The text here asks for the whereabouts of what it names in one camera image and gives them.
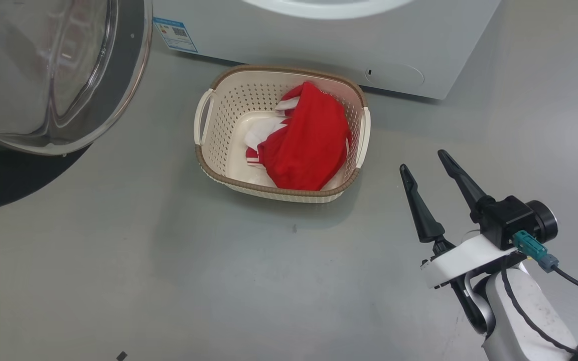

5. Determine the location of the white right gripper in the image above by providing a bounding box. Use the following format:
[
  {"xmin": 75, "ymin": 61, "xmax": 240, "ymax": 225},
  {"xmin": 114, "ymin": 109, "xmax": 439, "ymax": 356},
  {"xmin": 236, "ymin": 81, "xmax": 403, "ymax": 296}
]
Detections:
[{"xmin": 399, "ymin": 149, "xmax": 520, "ymax": 289}]

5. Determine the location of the red basketball jersey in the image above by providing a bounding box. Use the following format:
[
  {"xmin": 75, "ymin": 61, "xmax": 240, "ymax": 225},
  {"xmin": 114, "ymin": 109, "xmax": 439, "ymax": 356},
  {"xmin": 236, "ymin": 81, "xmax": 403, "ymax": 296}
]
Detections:
[{"xmin": 258, "ymin": 82, "xmax": 352, "ymax": 191}]

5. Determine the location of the washing machine glass door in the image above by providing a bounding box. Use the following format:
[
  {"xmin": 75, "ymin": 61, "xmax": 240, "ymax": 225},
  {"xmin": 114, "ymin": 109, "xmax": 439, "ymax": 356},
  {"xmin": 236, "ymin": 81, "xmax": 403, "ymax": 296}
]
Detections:
[{"xmin": 0, "ymin": 0, "xmax": 153, "ymax": 214}]

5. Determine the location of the cream perforated laundry basket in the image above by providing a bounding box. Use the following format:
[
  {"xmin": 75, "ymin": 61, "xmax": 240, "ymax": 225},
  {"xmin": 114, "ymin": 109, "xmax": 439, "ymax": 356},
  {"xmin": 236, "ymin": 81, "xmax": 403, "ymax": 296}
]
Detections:
[{"xmin": 194, "ymin": 65, "xmax": 371, "ymax": 204}]

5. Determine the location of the blue energy label sticker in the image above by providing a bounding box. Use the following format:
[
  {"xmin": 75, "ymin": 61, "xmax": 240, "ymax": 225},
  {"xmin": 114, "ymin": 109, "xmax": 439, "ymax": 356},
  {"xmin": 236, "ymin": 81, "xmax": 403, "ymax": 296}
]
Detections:
[{"xmin": 153, "ymin": 18, "xmax": 199, "ymax": 54}]

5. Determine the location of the right camera cable teal connector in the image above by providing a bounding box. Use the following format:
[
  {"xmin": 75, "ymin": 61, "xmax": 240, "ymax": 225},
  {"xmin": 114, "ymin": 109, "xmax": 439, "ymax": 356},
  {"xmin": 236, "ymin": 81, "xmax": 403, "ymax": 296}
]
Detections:
[{"xmin": 513, "ymin": 230, "xmax": 578, "ymax": 304}]

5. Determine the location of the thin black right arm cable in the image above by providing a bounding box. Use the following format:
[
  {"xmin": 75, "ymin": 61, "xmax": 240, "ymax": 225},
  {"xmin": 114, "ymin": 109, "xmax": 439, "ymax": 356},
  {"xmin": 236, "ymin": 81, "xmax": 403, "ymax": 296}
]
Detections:
[{"xmin": 501, "ymin": 256, "xmax": 578, "ymax": 359}]

